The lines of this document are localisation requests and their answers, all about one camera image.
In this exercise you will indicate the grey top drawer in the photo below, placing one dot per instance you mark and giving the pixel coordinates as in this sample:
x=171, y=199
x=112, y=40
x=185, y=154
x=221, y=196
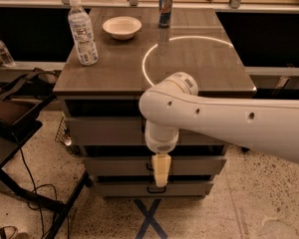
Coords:
x=106, y=131

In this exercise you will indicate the black side table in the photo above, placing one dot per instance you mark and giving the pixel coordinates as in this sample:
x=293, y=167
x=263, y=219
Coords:
x=10, y=143

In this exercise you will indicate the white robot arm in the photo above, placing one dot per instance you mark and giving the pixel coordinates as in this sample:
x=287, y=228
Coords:
x=270, y=126

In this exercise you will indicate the grey bottom drawer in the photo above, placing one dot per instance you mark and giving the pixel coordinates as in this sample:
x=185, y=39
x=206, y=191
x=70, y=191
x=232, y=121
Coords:
x=141, y=189

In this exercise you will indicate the grey three-drawer cabinet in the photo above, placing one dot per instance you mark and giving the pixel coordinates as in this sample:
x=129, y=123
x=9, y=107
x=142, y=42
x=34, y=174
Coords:
x=195, y=43

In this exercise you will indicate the small clear water bottle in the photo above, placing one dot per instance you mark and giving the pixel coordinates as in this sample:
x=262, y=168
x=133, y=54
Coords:
x=5, y=55

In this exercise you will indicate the grey drawer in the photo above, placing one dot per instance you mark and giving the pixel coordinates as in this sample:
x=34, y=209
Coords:
x=106, y=131
x=141, y=189
x=141, y=165

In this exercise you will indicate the brown bag with strap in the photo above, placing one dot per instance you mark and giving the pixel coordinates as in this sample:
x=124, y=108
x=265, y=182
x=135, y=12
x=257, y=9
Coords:
x=22, y=99

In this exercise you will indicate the wire mesh basket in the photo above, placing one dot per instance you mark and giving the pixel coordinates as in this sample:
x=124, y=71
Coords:
x=63, y=138

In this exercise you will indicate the blue silver energy drink can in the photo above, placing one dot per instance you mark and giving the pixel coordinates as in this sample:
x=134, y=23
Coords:
x=164, y=11

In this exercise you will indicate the black white sneaker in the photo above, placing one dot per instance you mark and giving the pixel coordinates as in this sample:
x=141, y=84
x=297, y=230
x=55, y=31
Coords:
x=8, y=232

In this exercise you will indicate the white paper bowl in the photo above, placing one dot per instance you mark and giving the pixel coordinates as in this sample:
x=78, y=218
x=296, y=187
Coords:
x=122, y=28

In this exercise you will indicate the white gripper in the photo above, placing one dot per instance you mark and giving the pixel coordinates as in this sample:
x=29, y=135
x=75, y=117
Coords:
x=161, y=146

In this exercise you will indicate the large clear water bottle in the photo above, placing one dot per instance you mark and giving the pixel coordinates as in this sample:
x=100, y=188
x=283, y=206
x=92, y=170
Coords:
x=83, y=34

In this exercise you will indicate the grey middle drawer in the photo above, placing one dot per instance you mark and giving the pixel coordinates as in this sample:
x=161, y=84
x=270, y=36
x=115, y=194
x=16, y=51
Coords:
x=141, y=165

